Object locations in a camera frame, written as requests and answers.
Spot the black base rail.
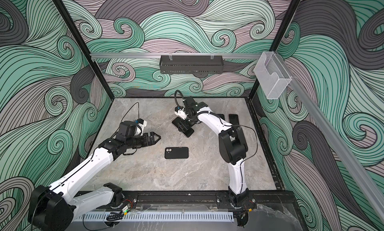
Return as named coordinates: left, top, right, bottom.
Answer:
left=77, top=190, right=298, bottom=209

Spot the aluminium rail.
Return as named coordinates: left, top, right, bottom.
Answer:
left=90, top=52, right=262, bottom=60
left=275, top=53, right=384, bottom=221

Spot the white slotted cable duct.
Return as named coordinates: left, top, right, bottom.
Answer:
left=73, top=211, right=235, bottom=223

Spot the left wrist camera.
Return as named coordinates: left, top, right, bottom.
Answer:
left=135, top=119, right=147, bottom=129

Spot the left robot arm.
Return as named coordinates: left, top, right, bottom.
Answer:
left=28, top=119, right=161, bottom=231

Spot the pink phone case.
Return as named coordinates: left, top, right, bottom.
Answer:
left=229, top=114, right=240, bottom=125

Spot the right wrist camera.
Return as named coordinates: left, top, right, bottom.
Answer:
left=175, top=107, right=187, bottom=120

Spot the right aluminium rail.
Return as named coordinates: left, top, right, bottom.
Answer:
left=275, top=53, right=384, bottom=221

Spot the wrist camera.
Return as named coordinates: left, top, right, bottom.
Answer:
left=135, top=119, right=147, bottom=129
left=175, top=107, right=187, bottom=120

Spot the back aluminium rail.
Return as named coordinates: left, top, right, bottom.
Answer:
left=90, top=52, right=262, bottom=60

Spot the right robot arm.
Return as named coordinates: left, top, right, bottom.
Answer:
left=173, top=97, right=249, bottom=208

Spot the black phone patterned reflection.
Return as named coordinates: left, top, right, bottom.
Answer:
left=172, top=117, right=194, bottom=138

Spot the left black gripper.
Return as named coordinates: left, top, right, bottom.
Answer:
left=126, top=131, right=161, bottom=150

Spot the black wall tray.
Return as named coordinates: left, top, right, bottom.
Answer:
left=159, top=56, right=224, bottom=74

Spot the black case edge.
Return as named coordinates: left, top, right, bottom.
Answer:
left=165, top=147, right=189, bottom=160

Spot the clear plastic wall holder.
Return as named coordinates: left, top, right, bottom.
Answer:
left=254, top=52, right=292, bottom=100

